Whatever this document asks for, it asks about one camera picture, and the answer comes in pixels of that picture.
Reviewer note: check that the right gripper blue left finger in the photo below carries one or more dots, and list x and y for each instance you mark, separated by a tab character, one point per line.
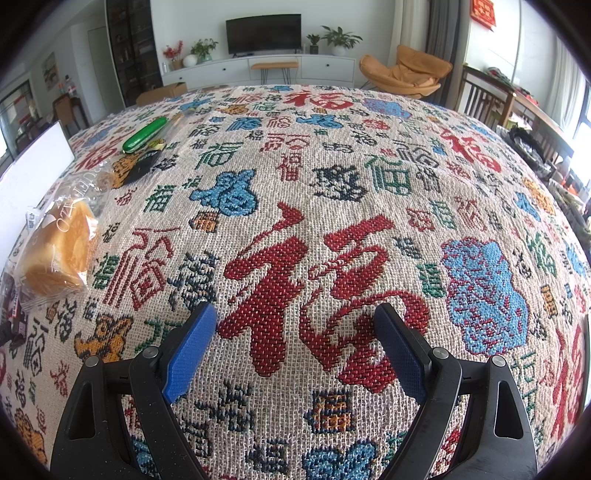
183	350

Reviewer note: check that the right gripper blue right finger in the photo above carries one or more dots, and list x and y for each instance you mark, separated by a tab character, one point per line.
405	354

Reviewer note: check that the patterned woven tablecloth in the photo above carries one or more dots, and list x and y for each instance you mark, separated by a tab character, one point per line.
296	211

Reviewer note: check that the packaged bread bun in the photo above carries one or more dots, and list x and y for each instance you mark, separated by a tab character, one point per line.
56	256

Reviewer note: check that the dark snack packet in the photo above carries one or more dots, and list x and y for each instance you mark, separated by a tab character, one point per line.
142	167

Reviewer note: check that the white cardboard box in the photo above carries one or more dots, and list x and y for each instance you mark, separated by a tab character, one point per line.
27	180

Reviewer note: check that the brown cardboard box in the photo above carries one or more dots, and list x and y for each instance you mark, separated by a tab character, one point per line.
165	92

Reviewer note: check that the dark wooden dining chair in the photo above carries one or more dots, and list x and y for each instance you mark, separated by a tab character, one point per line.
493	103

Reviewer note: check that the orange lounge chair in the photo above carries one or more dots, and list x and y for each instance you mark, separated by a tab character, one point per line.
416	74

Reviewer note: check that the red flower vase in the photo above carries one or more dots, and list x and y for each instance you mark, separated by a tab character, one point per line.
172	54

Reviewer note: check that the small wooden bench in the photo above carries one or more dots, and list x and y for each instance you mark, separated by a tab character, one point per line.
285	68

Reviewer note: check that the dark glass cabinet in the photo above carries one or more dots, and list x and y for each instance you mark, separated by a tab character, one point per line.
132	45

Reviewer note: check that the white tv cabinet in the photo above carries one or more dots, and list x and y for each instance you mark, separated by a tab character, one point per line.
304	69

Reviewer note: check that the green plant by flowers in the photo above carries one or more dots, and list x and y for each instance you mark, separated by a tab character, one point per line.
203	48

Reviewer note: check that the black flat television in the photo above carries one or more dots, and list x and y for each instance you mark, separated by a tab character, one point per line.
263	33

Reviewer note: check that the potted green plant right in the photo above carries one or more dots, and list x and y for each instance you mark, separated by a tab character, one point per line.
339	40

